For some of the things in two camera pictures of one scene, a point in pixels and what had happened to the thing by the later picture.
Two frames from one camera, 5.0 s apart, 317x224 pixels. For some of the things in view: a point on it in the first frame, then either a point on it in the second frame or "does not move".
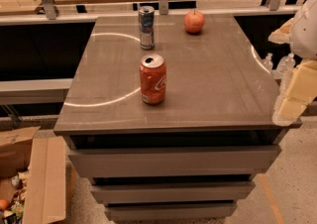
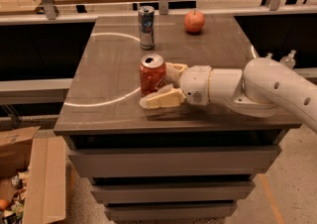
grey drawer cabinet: [197, 156] does not move
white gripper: [306, 33] → [195, 84]
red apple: [194, 22] does not move
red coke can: [153, 78] does not move
